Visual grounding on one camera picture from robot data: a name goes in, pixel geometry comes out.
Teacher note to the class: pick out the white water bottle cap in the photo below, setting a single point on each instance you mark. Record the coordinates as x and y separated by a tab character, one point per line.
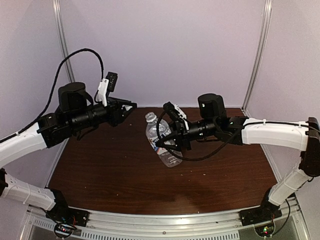
127	107

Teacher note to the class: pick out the clear water bottle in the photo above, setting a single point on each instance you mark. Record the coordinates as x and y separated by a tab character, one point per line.
151	133

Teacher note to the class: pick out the left aluminium frame post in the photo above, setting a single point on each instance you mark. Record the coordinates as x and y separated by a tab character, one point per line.
62	38

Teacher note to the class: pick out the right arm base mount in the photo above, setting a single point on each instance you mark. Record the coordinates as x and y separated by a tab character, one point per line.
267	211

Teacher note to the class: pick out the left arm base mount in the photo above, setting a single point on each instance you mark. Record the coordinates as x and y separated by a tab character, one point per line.
61	212

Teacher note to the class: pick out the left circuit board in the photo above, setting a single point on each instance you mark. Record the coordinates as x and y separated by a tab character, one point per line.
62	230

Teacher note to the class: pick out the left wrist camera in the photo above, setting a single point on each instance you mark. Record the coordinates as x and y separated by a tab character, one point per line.
106	86

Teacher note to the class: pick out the circuit board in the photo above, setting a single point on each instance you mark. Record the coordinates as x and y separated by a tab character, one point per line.
265	230
62	230

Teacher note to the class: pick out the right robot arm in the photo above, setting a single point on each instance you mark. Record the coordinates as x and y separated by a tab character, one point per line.
302	135

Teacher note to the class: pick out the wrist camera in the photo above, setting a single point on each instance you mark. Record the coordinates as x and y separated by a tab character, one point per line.
106	86
181	114

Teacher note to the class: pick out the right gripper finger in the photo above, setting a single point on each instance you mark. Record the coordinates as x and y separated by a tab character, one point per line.
170	111
168	142

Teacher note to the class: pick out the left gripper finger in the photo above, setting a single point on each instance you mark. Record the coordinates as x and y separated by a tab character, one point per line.
123	115
122	102

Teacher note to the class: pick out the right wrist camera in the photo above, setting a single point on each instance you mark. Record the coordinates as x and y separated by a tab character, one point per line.
181	114

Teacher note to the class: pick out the aluminium frame post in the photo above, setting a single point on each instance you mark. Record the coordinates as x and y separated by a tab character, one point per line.
62	38
263	35

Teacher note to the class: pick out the right circuit board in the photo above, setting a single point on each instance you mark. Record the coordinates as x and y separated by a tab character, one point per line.
265	230

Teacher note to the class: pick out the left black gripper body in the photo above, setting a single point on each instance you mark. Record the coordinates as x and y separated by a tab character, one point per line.
112	118

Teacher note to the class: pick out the front aluminium rail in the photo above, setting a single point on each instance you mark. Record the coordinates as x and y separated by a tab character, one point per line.
222	225

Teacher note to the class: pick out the right aluminium frame post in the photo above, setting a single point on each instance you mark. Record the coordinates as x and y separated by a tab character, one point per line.
263	35

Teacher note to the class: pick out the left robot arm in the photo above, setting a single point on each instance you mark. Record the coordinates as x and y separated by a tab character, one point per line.
76	115

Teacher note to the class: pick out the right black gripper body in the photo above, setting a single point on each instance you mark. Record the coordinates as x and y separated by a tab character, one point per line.
185	138

